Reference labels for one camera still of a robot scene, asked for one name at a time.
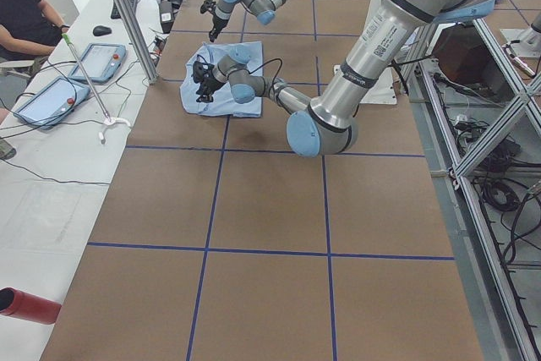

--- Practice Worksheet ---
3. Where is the seated person in black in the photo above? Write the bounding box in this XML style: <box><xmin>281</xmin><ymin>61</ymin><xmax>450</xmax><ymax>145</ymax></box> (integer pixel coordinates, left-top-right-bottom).
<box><xmin>1</xmin><ymin>0</ymin><xmax>69</xmax><ymax>76</ymax></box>

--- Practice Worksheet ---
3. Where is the near blue teach pendant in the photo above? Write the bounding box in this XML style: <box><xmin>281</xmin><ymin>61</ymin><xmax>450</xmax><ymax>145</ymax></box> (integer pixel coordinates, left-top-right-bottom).
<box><xmin>14</xmin><ymin>77</ymin><xmax>90</xmax><ymax>129</ymax></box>

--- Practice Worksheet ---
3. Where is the metal rod with green tip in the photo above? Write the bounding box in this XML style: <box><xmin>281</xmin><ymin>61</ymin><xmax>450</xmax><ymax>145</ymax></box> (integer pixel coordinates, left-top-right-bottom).
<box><xmin>62</xmin><ymin>33</ymin><xmax>132</xmax><ymax>145</ymax></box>

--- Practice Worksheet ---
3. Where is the aluminium frame post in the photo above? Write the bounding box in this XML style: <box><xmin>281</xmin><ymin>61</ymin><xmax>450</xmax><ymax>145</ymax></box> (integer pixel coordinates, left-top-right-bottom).
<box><xmin>113</xmin><ymin>0</ymin><xmax>158</xmax><ymax>85</ymax></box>

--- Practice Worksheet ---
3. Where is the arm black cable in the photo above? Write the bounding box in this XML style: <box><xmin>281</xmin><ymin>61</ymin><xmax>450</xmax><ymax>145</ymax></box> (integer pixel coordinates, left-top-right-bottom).
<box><xmin>247</xmin><ymin>57</ymin><xmax>292</xmax><ymax>104</ymax></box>

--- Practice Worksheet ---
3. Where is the black computer mouse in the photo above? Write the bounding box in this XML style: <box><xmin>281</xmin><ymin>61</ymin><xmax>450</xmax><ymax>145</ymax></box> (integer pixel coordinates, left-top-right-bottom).
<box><xmin>92</xmin><ymin>25</ymin><xmax>112</xmax><ymax>37</ymax></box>

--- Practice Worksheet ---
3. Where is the light blue t-shirt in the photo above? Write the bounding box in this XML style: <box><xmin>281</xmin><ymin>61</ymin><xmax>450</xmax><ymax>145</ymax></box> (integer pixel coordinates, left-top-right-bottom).
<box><xmin>179</xmin><ymin>41</ymin><xmax>265</xmax><ymax>118</ymax></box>

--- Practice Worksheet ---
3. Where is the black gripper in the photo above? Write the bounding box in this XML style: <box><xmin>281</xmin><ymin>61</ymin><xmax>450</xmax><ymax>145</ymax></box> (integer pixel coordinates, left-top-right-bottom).
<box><xmin>196</xmin><ymin>76</ymin><xmax>220</xmax><ymax>102</ymax></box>
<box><xmin>209</xmin><ymin>14</ymin><xmax>228</xmax><ymax>42</ymax></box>

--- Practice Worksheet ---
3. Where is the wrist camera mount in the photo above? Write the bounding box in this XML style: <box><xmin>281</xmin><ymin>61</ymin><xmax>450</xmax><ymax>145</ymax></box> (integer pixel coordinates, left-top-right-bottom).
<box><xmin>192</xmin><ymin>61</ymin><xmax>214</xmax><ymax>84</ymax></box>
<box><xmin>200</xmin><ymin>0</ymin><xmax>216</xmax><ymax>14</ymax></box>

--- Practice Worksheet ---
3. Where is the aluminium frame rack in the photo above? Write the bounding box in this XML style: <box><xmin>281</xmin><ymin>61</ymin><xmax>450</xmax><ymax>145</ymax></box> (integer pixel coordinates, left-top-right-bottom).
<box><xmin>402</xmin><ymin>0</ymin><xmax>540</xmax><ymax>360</ymax></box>

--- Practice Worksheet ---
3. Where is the white camera mast base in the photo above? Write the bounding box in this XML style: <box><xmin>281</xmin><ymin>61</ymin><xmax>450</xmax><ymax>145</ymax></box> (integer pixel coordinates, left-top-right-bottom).
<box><xmin>333</xmin><ymin>64</ymin><xmax>396</xmax><ymax>105</ymax></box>

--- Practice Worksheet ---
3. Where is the red cylinder bottle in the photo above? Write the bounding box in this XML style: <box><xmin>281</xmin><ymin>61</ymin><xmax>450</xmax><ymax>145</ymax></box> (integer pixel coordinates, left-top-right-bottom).
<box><xmin>1</xmin><ymin>287</ymin><xmax>62</xmax><ymax>325</ymax></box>

